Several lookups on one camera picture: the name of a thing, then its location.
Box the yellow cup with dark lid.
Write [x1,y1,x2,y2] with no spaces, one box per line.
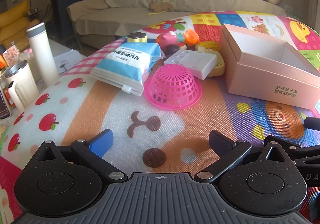
[127,32,147,43]

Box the orange plastic toy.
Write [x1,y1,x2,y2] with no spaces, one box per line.
[183,29,200,45]

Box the colourful cartoon play mat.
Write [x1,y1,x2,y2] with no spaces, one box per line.
[0,11,320,224]

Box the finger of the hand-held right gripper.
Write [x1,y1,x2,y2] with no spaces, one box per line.
[303,116,320,131]
[264,134,303,152]

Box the pink teal monster toy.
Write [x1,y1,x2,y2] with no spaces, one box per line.
[156,32,185,48]

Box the yellow lounge chair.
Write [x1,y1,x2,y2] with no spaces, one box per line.
[0,0,40,50]

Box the white side table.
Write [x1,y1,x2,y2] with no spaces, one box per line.
[15,39,87,89]

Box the white mug with metal rim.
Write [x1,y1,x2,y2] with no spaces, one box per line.
[4,61,40,113]

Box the pink cardboard box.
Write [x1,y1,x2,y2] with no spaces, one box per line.
[219,23,320,110]

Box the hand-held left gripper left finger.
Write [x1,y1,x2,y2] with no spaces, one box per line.
[34,129,128,182]

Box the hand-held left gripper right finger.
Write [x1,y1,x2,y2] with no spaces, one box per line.
[195,130,296,183]

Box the white thermos bottle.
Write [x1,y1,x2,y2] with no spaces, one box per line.
[26,22,60,88]

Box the yellow corn toy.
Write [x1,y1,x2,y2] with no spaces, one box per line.
[195,41,222,52]

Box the dark brown figure toy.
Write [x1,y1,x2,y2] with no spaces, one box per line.
[165,42,188,56]

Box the pink plastic strainer basket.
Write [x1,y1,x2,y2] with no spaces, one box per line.
[144,64,202,110]

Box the beige covered sofa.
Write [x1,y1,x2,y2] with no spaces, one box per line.
[66,0,288,50]

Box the smartphone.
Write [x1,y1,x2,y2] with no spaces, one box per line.
[0,84,12,120]

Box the brown plush toy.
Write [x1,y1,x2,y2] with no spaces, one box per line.
[149,1,175,13]

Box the pink patterned box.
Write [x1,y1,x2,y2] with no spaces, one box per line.
[5,46,21,67]

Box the yellow pink keychain toy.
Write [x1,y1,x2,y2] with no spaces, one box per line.
[207,50,226,77]

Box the stack of white papers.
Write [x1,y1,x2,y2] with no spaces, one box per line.
[54,49,87,75]

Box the dark tank cabinet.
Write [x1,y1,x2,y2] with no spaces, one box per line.
[55,0,114,46]

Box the blue white tissue packet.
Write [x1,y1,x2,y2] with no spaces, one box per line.
[90,42,162,97]

